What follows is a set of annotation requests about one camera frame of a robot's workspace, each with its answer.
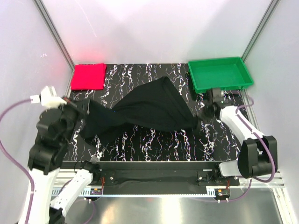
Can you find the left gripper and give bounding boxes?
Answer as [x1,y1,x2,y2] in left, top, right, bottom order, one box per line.
[57,94,91,142]

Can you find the black t shirt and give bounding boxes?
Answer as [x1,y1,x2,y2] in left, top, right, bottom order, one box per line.
[80,77,198,145]

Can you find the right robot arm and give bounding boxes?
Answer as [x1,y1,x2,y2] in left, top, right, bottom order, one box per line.
[199,88,278,185]

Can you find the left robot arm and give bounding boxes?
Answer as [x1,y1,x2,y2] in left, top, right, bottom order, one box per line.
[19,97,101,224]

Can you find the green plastic bin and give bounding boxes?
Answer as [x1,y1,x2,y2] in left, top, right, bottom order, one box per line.
[187,57,254,94]

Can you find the folded red t shirt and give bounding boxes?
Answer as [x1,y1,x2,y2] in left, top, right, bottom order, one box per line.
[71,63,107,91]

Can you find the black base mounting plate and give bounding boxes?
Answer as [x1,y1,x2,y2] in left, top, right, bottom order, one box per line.
[73,161,240,196]

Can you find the shiny steel front plate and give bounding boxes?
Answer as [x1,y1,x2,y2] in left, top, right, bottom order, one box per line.
[66,190,283,224]

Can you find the white slotted cable duct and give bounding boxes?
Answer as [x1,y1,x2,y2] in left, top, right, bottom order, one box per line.
[51,188,217,198]

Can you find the aluminium front rail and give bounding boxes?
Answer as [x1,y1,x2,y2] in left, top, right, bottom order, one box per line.
[53,169,284,188]

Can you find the aluminium frame post left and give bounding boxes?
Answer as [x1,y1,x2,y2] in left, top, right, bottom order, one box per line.
[33,0,75,70]

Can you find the aluminium frame post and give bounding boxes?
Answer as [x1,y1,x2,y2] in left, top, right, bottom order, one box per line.
[33,0,75,70]
[241,0,281,63]

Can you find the aluminium frame post right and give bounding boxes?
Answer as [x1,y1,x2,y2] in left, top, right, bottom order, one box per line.
[241,0,281,63]

